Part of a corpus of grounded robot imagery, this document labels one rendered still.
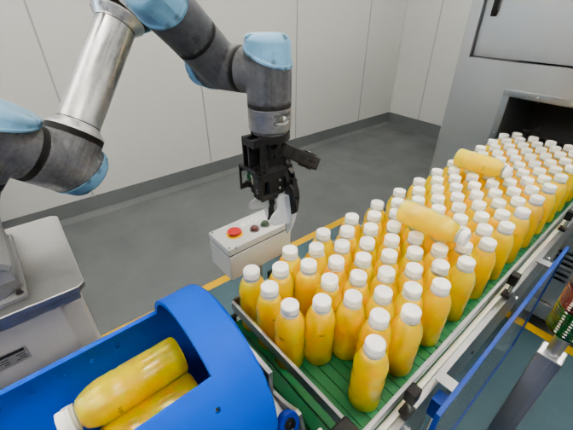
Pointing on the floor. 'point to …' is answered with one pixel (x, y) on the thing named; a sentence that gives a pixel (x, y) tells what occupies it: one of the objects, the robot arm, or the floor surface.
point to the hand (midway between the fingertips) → (280, 220)
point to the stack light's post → (528, 389)
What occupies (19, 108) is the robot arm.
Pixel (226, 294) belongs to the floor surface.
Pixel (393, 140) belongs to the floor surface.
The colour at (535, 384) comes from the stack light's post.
